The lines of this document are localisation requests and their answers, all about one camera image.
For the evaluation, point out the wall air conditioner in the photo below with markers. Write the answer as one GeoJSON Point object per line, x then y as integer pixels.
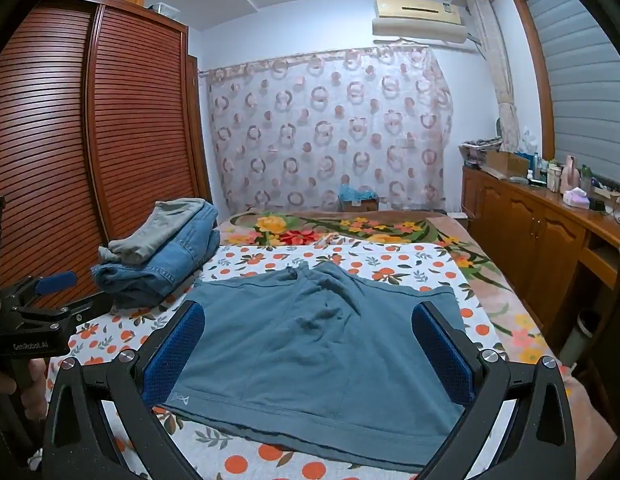
{"type": "Point", "coordinates": [419, 19]}

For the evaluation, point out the cardboard box with blue bag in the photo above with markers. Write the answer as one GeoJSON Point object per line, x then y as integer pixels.
{"type": "Point", "coordinates": [353, 200]}

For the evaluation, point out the beige tied window curtain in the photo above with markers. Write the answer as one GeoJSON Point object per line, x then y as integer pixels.
{"type": "Point", "coordinates": [492, 44]}

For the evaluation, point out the teal blue shorts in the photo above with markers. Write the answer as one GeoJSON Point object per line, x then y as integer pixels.
{"type": "Point", "coordinates": [320, 360]}

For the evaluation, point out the pink tissue pack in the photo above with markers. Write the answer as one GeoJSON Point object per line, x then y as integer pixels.
{"type": "Point", "coordinates": [577, 198]}

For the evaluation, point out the wooden sideboard cabinet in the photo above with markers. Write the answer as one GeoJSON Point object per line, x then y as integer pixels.
{"type": "Point", "coordinates": [561, 261]}

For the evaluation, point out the floral beige blanket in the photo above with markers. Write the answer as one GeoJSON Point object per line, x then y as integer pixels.
{"type": "Point", "coordinates": [420, 253]}

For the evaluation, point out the folded blue denim jeans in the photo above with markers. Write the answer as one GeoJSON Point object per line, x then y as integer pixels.
{"type": "Point", "coordinates": [146, 284]}

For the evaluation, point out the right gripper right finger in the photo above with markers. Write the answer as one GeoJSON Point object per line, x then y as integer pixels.
{"type": "Point", "coordinates": [538, 440]}

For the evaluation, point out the circle pattern sheer curtain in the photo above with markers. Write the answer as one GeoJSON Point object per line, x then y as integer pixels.
{"type": "Point", "coordinates": [307, 131]}

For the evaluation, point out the brown louvered wardrobe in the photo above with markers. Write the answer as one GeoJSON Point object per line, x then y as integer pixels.
{"type": "Point", "coordinates": [99, 120]}

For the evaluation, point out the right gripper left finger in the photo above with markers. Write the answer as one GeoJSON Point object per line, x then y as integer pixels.
{"type": "Point", "coordinates": [78, 440]}

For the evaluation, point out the person's left hand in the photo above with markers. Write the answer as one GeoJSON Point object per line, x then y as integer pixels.
{"type": "Point", "coordinates": [33, 398]}

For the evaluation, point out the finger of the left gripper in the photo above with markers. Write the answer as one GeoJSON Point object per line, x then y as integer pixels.
{"type": "Point", "coordinates": [31, 288]}
{"type": "Point", "coordinates": [84, 310]}

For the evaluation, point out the cardboard box on sideboard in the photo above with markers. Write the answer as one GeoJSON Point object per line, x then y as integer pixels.
{"type": "Point", "coordinates": [508, 164]}

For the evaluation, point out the orange print white sheet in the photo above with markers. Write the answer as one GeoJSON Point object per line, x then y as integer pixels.
{"type": "Point", "coordinates": [101, 340]}

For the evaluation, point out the folded grey-green pants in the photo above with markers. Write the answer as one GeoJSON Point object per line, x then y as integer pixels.
{"type": "Point", "coordinates": [165, 220]}

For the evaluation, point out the white jar on sideboard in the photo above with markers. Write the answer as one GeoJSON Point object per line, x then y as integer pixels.
{"type": "Point", "coordinates": [553, 178]}

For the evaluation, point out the grey window blind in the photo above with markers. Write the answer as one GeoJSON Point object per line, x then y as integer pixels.
{"type": "Point", "coordinates": [583, 68]}

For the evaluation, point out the stack of magazines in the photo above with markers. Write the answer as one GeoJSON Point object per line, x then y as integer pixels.
{"type": "Point", "coordinates": [475, 152]}

